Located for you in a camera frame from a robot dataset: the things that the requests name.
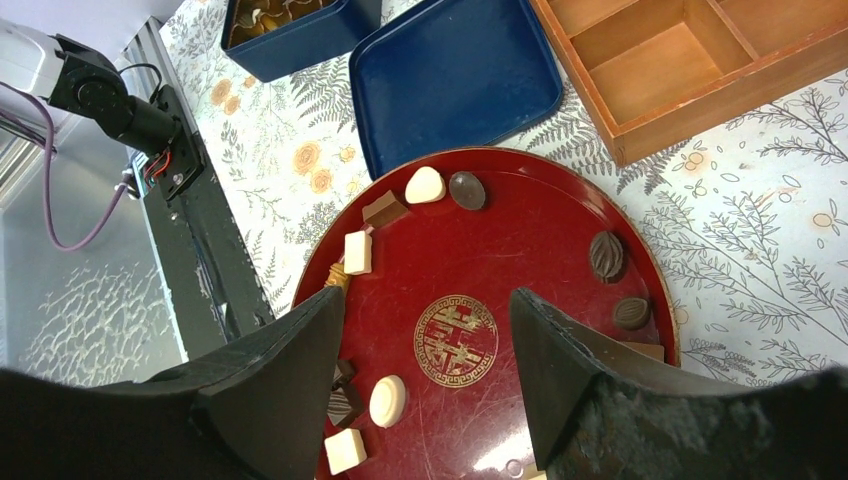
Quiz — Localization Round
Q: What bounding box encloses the white square chocolate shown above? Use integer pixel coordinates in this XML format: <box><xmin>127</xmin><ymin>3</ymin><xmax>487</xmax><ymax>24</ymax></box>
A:
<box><xmin>324</xmin><ymin>428</ymin><xmax>368</xmax><ymax>475</ymax></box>

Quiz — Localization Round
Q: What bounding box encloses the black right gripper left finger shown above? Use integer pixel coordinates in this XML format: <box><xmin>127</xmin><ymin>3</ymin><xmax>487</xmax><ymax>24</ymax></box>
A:
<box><xmin>1</xmin><ymin>287</ymin><xmax>345</xmax><ymax>479</ymax></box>

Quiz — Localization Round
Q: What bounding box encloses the red round tray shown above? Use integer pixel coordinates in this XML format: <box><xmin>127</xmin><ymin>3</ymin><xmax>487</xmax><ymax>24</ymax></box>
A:
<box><xmin>291</xmin><ymin>146</ymin><xmax>682</xmax><ymax>480</ymax></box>

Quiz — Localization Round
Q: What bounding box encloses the blue chocolate tin box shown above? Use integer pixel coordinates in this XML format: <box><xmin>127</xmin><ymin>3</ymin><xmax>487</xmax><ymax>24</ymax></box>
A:
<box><xmin>221</xmin><ymin>0</ymin><xmax>382</xmax><ymax>82</ymax></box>

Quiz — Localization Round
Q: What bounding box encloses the blue tin lid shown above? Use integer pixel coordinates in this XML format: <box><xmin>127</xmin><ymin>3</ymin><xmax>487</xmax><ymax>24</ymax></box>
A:
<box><xmin>349</xmin><ymin>0</ymin><xmax>564</xmax><ymax>180</ymax></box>

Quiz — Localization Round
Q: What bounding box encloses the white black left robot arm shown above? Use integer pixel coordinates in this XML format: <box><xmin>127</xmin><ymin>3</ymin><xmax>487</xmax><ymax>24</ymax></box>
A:
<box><xmin>1</xmin><ymin>19</ymin><xmax>185</xmax><ymax>154</ymax></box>

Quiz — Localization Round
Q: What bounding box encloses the white rectangular chocolate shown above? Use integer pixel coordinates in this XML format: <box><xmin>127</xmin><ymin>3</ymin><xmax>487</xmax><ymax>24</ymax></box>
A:
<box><xmin>343</xmin><ymin>230</ymin><xmax>372</xmax><ymax>275</ymax></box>

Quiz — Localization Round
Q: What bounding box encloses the orange wooden divided box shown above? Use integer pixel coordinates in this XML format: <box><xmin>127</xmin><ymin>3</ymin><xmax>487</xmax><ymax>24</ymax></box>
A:
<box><xmin>533</xmin><ymin>0</ymin><xmax>847</xmax><ymax>166</ymax></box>

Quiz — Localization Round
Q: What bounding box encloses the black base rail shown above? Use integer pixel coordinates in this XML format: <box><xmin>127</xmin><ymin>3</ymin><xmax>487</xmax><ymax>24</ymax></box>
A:
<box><xmin>125</xmin><ymin>17</ymin><xmax>275</xmax><ymax>359</ymax></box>

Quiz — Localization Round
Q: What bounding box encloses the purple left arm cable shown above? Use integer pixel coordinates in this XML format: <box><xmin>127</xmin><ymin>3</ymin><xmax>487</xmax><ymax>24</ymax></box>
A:
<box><xmin>0</xmin><ymin>79</ymin><xmax>134</xmax><ymax>253</ymax></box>

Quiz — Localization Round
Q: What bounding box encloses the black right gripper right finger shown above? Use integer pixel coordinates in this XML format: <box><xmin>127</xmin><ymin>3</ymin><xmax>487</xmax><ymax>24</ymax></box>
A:
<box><xmin>509</xmin><ymin>288</ymin><xmax>847</xmax><ymax>479</ymax></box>

